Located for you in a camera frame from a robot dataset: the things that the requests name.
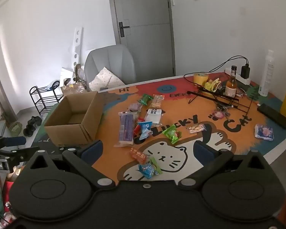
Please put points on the white black-label snack bag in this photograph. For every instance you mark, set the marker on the white black-label snack bag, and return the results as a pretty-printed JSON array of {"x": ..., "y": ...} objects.
[{"x": 154, "y": 116}]

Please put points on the grey armchair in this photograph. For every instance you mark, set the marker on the grey armchair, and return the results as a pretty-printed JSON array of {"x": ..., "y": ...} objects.
[{"x": 117, "y": 59}]

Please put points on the blue white snack packet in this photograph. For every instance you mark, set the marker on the blue white snack packet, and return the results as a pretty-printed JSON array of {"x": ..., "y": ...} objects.
[{"x": 145, "y": 129}]

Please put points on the yellow tape roll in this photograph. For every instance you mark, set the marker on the yellow tape roll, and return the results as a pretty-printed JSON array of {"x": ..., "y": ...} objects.
[{"x": 200, "y": 78}]

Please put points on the blue green snack packet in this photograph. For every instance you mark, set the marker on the blue green snack packet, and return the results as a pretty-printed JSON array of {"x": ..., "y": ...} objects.
[{"x": 150, "y": 168}]

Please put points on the long purple snack packet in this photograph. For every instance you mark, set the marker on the long purple snack packet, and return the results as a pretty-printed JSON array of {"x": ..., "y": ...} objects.
[{"x": 126, "y": 128}]

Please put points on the green snack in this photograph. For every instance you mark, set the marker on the green snack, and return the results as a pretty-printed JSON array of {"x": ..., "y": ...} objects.
[{"x": 145, "y": 99}]

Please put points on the SF cardboard box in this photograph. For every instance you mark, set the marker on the SF cardboard box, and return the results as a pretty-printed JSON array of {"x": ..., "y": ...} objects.
[{"x": 69, "y": 87}]

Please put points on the white spray bottle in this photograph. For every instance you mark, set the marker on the white spray bottle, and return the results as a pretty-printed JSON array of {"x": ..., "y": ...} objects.
[{"x": 267, "y": 74}]

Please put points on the dotted white cushion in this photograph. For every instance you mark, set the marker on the dotted white cushion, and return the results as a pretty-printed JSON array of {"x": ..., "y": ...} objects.
[{"x": 105, "y": 79}]

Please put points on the small purple snack packet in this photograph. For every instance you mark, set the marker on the small purple snack packet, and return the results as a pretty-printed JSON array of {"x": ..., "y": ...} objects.
[{"x": 135, "y": 107}]

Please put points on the black shoe rack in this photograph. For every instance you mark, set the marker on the black shoe rack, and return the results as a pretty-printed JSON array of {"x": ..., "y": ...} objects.
[{"x": 44, "y": 98}]

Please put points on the red snack stick packet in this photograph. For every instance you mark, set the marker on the red snack stick packet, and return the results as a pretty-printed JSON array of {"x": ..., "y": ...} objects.
[{"x": 137, "y": 127}]

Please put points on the black flat box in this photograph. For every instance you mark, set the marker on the black flat box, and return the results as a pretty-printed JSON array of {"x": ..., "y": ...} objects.
[{"x": 273, "y": 115}]

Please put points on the yellow crumpled wrapper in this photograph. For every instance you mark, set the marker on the yellow crumpled wrapper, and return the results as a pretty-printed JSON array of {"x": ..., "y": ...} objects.
[{"x": 212, "y": 85}]

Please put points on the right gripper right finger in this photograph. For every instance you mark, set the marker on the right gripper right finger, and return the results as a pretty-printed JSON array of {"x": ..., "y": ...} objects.
[{"x": 211, "y": 159}]

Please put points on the colourful cat table mat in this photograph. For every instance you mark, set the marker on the colourful cat table mat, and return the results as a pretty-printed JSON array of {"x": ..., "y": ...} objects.
[{"x": 177, "y": 160}]

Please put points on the black wire stand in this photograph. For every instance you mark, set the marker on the black wire stand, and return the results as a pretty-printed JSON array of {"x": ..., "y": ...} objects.
[{"x": 207, "y": 102}]

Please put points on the pink keychain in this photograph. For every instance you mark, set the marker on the pink keychain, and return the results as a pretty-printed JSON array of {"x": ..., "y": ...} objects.
[{"x": 218, "y": 114}]

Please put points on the green plum snack packet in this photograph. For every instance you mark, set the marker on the green plum snack packet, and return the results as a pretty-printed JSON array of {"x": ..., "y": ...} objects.
[{"x": 172, "y": 134}]

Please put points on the white perforated board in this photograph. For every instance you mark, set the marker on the white perforated board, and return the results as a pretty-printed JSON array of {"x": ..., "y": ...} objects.
[{"x": 67, "y": 72}]

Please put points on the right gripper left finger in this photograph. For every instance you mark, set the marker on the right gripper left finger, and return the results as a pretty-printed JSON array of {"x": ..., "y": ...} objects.
[{"x": 82, "y": 159}]

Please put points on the orange red snack packet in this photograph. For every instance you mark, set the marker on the orange red snack packet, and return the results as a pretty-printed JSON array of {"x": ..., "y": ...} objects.
[{"x": 139, "y": 156}]

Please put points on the glass bottle amber liquid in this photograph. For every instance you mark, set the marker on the glass bottle amber liquid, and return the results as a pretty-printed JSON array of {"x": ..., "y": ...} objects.
[{"x": 231, "y": 84}]

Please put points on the black shoes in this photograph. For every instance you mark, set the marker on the black shoes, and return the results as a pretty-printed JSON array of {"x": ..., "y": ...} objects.
[{"x": 31, "y": 126}]

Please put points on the clear nut snack packet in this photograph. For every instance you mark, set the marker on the clear nut snack packet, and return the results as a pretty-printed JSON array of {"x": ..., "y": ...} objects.
[{"x": 196, "y": 128}]

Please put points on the orange cracker packet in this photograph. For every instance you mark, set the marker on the orange cracker packet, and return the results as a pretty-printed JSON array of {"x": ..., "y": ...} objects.
[{"x": 157, "y": 101}]

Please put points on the open cardboard box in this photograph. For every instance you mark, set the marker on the open cardboard box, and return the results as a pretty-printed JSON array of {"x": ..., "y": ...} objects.
[{"x": 76, "y": 119}]

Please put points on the grey door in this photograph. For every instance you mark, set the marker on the grey door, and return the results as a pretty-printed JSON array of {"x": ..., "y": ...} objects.
[{"x": 145, "y": 28}]

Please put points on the white power strip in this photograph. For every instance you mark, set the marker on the white power strip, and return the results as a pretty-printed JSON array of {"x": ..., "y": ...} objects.
[{"x": 238, "y": 77}]

